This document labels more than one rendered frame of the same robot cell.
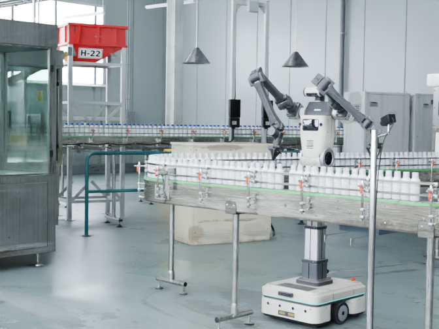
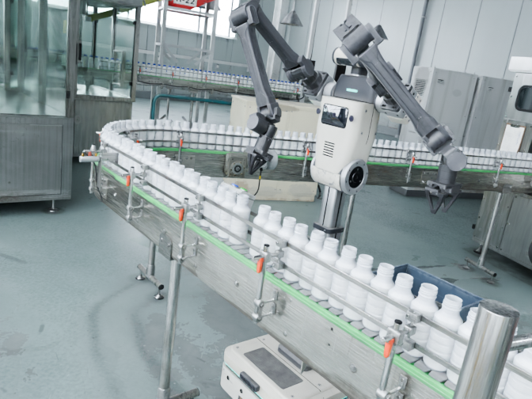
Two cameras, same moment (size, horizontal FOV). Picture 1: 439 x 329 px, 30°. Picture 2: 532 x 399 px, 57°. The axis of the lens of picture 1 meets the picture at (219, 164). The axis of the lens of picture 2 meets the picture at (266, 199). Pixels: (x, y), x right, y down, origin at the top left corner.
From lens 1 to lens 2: 3.92 m
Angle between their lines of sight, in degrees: 13
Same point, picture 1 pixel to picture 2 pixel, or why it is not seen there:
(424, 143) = (480, 125)
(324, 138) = (353, 142)
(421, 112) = (484, 95)
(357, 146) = not seen: hidden behind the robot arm
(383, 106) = (449, 85)
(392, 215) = not seen: outside the picture
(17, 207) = (21, 150)
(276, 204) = (223, 274)
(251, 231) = (297, 191)
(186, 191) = (122, 195)
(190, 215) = not seen: hidden behind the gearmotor
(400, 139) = (458, 118)
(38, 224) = (49, 170)
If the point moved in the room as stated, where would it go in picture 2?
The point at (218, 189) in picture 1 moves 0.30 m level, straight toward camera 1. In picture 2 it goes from (154, 208) to (123, 231)
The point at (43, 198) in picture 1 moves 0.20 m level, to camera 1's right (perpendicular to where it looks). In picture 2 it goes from (56, 143) to (77, 146)
